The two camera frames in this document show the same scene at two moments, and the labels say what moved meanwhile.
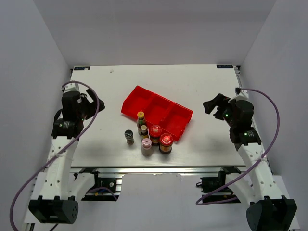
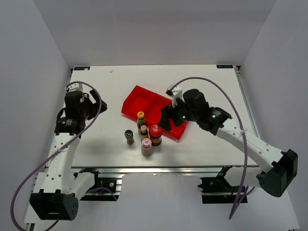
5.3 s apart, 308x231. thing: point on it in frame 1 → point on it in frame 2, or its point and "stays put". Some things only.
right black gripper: [209, 106] → [167, 112]
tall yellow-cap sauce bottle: [140, 121] stays put
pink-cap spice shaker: [147, 148] stays put
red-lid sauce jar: [155, 131] stays put
